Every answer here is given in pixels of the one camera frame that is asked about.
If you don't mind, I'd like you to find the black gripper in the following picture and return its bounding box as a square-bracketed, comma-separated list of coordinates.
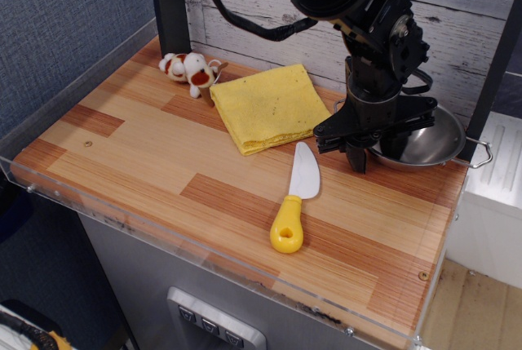
[313, 95, 437, 174]

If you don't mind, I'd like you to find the stainless steel colander bowl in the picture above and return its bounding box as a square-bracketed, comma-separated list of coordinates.
[332, 99, 493, 173]

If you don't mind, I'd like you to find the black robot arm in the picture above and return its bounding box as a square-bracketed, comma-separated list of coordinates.
[290, 0, 437, 173]

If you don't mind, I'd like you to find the folded yellow cloth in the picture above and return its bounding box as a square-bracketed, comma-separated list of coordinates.
[210, 64, 331, 156]

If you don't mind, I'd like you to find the white side cabinet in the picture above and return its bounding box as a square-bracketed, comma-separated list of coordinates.
[446, 113, 521, 288]

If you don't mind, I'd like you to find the white brown plush dog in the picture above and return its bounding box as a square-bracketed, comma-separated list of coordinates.
[158, 52, 228, 108]

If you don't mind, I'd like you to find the grey cabinet with dispenser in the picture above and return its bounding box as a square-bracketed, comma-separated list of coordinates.
[77, 213, 392, 350]

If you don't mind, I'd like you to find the clear acrylic table guard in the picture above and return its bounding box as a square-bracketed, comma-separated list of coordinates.
[1, 20, 465, 349]

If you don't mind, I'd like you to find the yellow object bottom left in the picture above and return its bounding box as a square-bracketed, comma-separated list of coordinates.
[49, 331, 73, 350]

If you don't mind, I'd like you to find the yellow handled toy knife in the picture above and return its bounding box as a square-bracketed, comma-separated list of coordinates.
[270, 142, 321, 254]

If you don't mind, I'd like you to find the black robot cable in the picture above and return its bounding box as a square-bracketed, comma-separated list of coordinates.
[198, 0, 319, 43]

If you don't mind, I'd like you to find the black right frame post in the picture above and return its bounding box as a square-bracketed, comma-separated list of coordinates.
[467, 0, 521, 140]

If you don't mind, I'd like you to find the black frame post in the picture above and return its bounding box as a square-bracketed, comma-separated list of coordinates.
[153, 0, 191, 55]
[467, 0, 521, 140]

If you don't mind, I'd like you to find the black left frame post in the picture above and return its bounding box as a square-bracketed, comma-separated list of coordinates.
[153, 0, 191, 55]

